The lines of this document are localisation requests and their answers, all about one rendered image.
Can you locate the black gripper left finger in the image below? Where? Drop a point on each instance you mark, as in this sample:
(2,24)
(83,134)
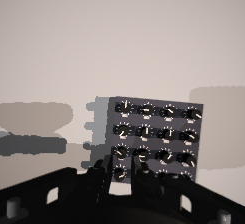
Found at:
(29,197)

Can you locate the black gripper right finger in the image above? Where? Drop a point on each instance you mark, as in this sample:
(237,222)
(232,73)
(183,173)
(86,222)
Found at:
(207,206)

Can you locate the black knob box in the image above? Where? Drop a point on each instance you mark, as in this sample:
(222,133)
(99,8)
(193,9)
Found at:
(164,134)

